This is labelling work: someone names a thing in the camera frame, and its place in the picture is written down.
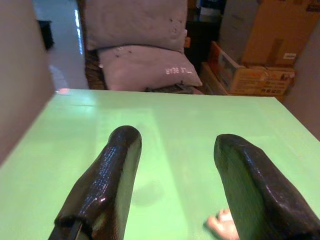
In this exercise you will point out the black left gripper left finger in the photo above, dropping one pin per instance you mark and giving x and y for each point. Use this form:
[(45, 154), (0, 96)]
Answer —
[(105, 180)]

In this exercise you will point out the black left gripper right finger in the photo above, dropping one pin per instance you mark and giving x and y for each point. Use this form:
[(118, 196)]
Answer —
[(255, 190)]

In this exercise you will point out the brown wicker chair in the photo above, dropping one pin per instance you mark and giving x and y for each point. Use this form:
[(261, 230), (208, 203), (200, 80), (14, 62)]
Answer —
[(93, 72)]

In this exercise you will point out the printed orange cardboard box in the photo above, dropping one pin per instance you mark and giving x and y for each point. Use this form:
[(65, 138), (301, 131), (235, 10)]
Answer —
[(255, 77)]

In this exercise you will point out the flat cardboard box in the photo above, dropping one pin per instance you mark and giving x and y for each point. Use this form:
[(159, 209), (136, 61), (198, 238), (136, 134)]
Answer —
[(211, 81)]

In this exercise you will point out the grey pillow with white print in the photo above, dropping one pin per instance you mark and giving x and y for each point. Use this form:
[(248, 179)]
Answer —
[(145, 67)]

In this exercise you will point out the plain grey pillow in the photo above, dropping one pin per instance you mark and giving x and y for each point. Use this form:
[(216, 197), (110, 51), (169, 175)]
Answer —
[(135, 22)]

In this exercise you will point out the large brown cardboard box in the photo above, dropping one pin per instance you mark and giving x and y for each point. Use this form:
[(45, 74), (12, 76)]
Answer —
[(280, 30)]

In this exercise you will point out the grey white tall box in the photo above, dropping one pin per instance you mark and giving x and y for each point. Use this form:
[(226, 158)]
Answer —
[(235, 27)]

